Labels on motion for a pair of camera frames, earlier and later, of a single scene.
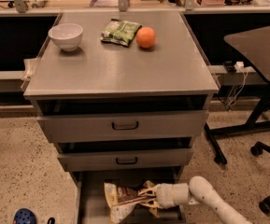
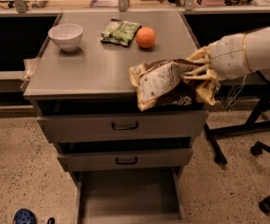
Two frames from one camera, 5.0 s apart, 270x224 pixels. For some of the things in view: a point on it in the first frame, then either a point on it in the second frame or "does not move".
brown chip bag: (121, 199) -> (163, 82)
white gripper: (163, 195) -> (228, 57)
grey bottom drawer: (92, 203) does not move
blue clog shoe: (23, 216) does not move
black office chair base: (266, 205) does not move
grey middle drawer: (90, 161) does not move
